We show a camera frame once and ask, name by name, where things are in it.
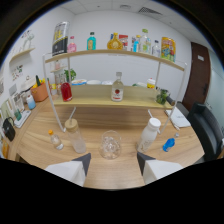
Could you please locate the blue liquid bottle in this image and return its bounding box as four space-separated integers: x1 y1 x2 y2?
162 137 176 153

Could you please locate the orange cap clear bottle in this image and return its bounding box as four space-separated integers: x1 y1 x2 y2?
47 129 65 151

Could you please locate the clear jar wooden lid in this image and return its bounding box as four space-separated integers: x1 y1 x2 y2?
64 118 88 155

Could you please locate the clear glass with ice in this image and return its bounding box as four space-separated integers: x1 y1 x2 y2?
98 130 123 160

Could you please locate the black office chair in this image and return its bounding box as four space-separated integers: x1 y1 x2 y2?
186 101 224 163

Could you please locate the yellow orange packet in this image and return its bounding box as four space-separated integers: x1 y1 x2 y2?
1 141 10 159

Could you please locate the white tray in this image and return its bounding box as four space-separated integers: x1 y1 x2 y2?
13 109 32 129

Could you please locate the glass jar of limes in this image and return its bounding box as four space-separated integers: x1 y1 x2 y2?
155 88 170 106

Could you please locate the black handbag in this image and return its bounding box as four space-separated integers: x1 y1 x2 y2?
2 117 17 142

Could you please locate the two-tier wooden shelf rack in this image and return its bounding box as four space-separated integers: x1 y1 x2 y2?
42 49 188 134

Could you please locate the red liquid glass bottle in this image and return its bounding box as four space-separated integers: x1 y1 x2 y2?
60 82 73 103

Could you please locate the orange storage basket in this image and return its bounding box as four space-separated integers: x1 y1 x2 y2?
32 82 50 103

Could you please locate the yellow red tub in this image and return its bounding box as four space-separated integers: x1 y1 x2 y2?
146 77 157 90

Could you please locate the clear bottle red label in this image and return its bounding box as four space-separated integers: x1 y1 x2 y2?
110 71 125 103

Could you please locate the white lidded pot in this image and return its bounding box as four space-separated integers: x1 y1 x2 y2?
20 77 36 92

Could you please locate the brown door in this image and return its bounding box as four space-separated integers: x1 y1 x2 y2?
182 41 212 113

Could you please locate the clear water bottle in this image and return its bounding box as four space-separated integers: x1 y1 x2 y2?
151 40 162 58

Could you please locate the pink liquid bottle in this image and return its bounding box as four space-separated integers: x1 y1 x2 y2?
67 35 78 54

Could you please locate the small light blue bottle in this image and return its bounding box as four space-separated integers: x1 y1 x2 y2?
132 34 142 53

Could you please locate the green cap clear bottle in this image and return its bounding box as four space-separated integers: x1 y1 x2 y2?
139 28 152 54

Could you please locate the teal liquid bottle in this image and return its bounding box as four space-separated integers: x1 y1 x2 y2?
86 31 97 51

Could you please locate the black yellow snack bag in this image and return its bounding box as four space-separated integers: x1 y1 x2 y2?
51 21 70 57

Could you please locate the golden liquor bottle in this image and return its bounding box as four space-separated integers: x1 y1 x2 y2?
106 32 124 51

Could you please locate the white decorative figurine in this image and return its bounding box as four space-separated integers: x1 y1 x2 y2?
21 30 36 51

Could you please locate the ceiling air vent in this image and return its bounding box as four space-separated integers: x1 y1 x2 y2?
137 6 164 16

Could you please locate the white picture frame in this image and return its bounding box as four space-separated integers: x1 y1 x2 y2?
12 92 25 113

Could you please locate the green picture frame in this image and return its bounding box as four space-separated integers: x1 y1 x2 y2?
0 99 14 119

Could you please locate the wall photo collage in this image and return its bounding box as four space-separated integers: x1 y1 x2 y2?
11 64 24 81

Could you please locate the wooden wall shelf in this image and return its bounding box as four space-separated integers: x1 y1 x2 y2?
9 47 36 64

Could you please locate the red wall poster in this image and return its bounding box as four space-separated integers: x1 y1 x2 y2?
118 34 129 51

